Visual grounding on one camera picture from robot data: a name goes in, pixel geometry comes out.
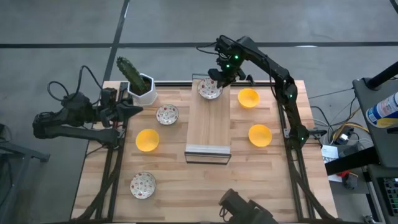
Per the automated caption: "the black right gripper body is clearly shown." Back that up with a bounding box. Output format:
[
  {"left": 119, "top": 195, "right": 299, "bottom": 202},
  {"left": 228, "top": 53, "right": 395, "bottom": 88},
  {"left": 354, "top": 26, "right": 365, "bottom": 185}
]
[{"left": 218, "top": 60, "right": 247, "bottom": 83}]

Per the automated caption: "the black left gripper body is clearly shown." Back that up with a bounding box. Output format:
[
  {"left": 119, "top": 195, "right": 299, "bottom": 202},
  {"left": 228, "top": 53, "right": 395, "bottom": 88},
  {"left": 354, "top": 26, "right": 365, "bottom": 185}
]
[{"left": 98, "top": 104, "right": 124, "bottom": 128}]

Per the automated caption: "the floral mini bowl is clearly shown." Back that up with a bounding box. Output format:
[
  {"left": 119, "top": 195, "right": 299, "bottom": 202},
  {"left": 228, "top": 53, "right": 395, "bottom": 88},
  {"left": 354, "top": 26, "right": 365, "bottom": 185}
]
[
  {"left": 197, "top": 78, "right": 224, "bottom": 100},
  {"left": 129, "top": 171, "right": 157, "bottom": 200},
  {"left": 155, "top": 103, "right": 180, "bottom": 126}
]

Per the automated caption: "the yellow mini bowl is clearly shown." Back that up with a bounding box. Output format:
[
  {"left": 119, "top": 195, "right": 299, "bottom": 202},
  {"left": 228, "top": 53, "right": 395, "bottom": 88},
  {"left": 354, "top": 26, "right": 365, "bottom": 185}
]
[
  {"left": 248, "top": 124, "right": 273, "bottom": 147},
  {"left": 135, "top": 128, "right": 160, "bottom": 152},
  {"left": 237, "top": 88, "right": 261, "bottom": 110}
]

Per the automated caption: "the white hexagonal plant pot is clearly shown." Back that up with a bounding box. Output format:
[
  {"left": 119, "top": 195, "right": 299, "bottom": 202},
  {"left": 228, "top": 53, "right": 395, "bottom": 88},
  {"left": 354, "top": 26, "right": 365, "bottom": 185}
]
[{"left": 127, "top": 73, "right": 159, "bottom": 106}]

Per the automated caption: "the green cactus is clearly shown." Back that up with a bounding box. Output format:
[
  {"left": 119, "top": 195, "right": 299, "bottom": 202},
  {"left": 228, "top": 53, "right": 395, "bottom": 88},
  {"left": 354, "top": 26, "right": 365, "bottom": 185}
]
[{"left": 116, "top": 56, "right": 147, "bottom": 94}]

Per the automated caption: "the grey metal stand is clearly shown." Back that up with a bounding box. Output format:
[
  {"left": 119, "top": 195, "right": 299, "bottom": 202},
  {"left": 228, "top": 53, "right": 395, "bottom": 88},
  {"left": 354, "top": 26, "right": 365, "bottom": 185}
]
[{"left": 0, "top": 123, "right": 51, "bottom": 224}]

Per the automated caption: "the white paper sheet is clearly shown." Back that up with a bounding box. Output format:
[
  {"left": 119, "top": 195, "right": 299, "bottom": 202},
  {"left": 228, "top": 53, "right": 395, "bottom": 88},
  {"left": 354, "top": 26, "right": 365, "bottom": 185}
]
[{"left": 320, "top": 144, "right": 340, "bottom": 165}]

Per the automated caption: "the black desk beam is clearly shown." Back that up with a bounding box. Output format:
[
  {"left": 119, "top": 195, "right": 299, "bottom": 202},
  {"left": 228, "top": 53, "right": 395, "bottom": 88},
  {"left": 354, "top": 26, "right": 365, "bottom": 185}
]
[{"left": 324, "top": 146, "right": 382, "bottom": 177}]

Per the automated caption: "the white blue canister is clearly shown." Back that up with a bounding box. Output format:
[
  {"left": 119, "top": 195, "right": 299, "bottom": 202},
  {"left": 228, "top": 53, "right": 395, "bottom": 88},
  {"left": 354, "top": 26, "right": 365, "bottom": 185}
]
[{"left": 366, "top": 91, "right": 398, "bottom": 129}]

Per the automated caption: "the dark grey side desk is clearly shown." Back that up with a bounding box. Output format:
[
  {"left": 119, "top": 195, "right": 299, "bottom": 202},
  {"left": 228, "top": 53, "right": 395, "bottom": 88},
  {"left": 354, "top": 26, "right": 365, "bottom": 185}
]
[{"left": 352, "top": 77, "right": 398, "bottom": 169}]

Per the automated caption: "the black keyboard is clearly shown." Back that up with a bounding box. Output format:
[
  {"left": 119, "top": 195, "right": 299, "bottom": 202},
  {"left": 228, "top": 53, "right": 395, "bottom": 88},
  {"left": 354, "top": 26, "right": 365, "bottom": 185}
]
[{"left": 381, "top": 176, "right": 398, "bottom": 216}]

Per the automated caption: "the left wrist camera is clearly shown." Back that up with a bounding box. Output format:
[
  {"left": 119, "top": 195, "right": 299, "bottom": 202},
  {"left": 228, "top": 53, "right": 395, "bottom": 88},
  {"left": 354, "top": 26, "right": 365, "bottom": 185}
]
[{"left": 99, "top": 87, "right": 119, "bottom": 107}]

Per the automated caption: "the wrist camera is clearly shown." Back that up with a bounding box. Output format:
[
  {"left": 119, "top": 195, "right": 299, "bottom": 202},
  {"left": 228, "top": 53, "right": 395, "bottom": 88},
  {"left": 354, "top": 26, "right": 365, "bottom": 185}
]
[
  {"left": 99, "top": 87, "right": 119, "bottom": 107},
  {"left": 215, "top": 35, "right": 233, "bottom": 56}
]

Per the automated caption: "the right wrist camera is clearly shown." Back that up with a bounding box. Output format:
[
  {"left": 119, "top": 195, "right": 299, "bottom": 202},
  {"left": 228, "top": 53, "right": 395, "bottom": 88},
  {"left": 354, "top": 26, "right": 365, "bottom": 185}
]
[{"left": 215, "top": 35, "right": 233, "bottom": 56}]

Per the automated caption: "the black camera cable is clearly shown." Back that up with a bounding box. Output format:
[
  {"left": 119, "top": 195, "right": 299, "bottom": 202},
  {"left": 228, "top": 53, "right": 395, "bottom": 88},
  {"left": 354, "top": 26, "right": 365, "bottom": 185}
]
[{"left": 195, "top": 41, "right": 220, "bottom": 57}]

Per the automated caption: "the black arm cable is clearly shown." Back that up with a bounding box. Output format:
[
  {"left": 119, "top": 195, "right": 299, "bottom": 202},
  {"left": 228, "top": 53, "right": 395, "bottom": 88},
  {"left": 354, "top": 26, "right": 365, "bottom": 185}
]
[
  {"left": 46, "top": 80, "right": 71, "bottom": 103},
  {"left": 76, "top": 65, "right": 104, "bottom": 94}
]

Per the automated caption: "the yellow cable bundle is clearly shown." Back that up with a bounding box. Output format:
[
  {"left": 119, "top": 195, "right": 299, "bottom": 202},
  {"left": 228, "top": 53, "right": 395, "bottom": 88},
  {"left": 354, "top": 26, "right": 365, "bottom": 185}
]
[{"left": 330, "top": 122, "right": 362, "bottom": 141}]

